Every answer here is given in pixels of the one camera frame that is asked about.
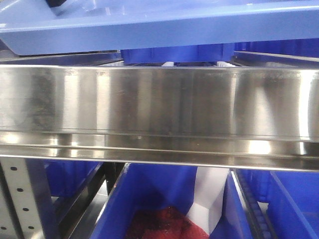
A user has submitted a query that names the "blue bin with red cloth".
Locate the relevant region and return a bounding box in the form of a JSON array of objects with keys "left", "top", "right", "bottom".
[{"left": 91, "top": 164, "right": 252, "bottom": 239}]

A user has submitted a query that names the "stainless steel shelf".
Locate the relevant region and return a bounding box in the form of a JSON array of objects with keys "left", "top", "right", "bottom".
[{"left": 0, "top": 51, "right": 319, "bottom": 171}]

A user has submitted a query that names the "blue bin upper right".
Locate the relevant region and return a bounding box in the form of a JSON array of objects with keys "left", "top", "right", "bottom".
[{"left": 235, "top": 38, "right": 319, "bottom": 58}]

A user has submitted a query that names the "blue bin lower right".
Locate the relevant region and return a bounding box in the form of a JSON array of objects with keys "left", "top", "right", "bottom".
[{"left": 237, "top": 169, "right": 319, "bottom": 239}]

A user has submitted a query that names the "red mesh cloth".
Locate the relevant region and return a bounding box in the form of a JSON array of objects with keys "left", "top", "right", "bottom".
[{"left": 125, "top": 207, "right": 209, "bottom": 239}]

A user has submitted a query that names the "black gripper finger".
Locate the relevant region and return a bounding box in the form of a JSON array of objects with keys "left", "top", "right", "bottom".
[{"left": 46, "top": 0, "right": 66, "bottom": 7}]

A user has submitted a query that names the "perforated metal shelf post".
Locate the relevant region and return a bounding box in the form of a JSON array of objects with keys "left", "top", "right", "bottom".
[{"left": 0, "top": 157, "right": 60, "bottom": 239}]

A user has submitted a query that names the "blue bin upper middle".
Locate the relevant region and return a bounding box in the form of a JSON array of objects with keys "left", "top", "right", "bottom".
[{"left": 121, "top": 43, "right": 235, "bottom": 64}]

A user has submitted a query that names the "blue bin lower left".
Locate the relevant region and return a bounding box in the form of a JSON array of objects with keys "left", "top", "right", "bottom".
[{"left": 41, "top": 159, "right": 101, "bottom": 198}]

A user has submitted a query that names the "light blue plastic tray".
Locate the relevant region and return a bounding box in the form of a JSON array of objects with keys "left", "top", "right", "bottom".
[{"left": 0, "top": 0, "right": 319, "bottom": 55}]

